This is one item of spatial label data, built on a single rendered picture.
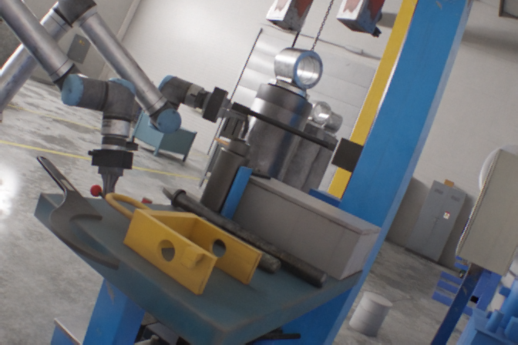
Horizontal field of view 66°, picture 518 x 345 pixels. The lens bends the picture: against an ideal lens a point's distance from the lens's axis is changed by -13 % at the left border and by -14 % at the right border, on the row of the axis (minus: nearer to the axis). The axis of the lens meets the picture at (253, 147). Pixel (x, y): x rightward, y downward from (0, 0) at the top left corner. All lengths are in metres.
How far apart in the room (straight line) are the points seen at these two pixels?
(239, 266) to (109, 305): 0.22
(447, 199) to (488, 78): 3.50
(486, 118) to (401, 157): 11.02
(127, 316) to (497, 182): 1.27
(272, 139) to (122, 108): 0.56
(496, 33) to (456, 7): 11.62
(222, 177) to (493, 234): 0.96
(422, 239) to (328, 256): 10.63
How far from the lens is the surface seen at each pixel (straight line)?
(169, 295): 0.61
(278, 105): 1.61
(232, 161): 1.06
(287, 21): 1.85
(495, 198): 1.60
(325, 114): 3.10
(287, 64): 1.67
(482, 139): 12.32
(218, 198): 1.07
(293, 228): 1.08
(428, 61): 1.51
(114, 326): 0.73
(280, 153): 1.62
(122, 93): 1.33
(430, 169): 12.23
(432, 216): 11.63
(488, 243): 1.60
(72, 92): 1.29
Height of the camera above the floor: 1.30
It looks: 2 degrees down
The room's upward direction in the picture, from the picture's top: 23 degrees clockwise
